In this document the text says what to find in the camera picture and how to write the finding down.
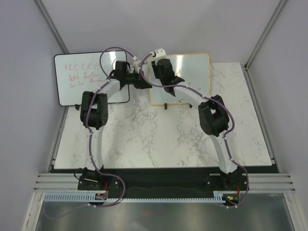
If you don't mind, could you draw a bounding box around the yellow framed whiteboard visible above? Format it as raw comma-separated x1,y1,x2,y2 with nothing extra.
149,52,211,106

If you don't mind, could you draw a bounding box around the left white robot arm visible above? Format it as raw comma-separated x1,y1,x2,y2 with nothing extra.
80,61,141,172

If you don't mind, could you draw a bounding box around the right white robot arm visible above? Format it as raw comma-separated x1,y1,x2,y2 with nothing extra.
134,58,239,190

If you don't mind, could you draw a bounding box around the black framed whiteboard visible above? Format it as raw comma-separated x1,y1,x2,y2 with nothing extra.
54,50,127,106

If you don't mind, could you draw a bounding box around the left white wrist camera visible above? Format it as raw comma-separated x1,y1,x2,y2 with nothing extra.
132,56,143,73

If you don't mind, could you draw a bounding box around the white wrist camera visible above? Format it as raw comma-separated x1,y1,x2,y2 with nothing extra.
132,56,143,73
151,48,167,65

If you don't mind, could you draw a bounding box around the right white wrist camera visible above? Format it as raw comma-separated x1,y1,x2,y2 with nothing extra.
151,48,167,65

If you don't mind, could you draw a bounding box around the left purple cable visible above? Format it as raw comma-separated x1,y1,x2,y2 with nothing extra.
43,46,139,220

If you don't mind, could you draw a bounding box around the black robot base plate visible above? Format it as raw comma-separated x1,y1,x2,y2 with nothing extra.
77,167,249,198

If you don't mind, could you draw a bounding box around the white slotted cable duct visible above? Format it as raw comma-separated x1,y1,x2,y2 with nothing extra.
43,192,226,203

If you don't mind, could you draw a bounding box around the aluminium rail frame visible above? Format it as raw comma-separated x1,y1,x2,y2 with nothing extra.
22,166,295,231

